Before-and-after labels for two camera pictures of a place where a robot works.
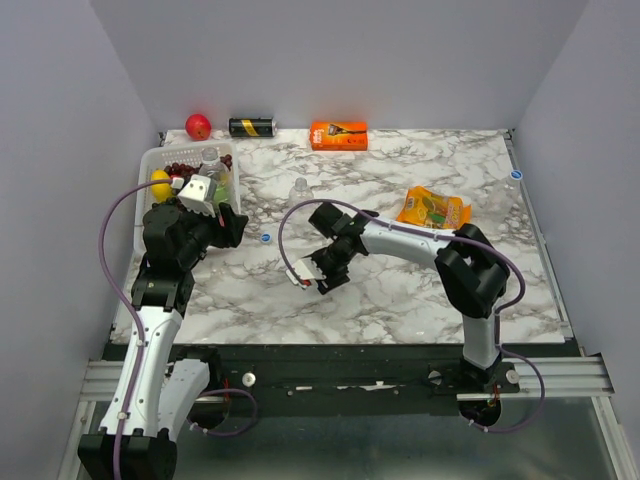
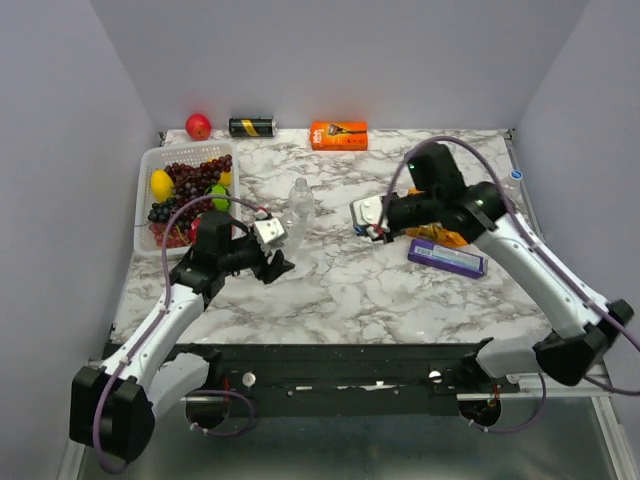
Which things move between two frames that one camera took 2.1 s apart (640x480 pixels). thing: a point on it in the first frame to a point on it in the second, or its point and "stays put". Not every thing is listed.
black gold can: (252, 127) stays put
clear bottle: (218, 172) to (298, 223)
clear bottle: (508, 195) stays put
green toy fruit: (221, 194) stays put
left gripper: (232, 232) to (268, 272)
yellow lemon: (162, 192) stays put
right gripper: (332, 281) to (384, 237)
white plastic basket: (156, 158) stays put
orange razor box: (339, 136) stays put
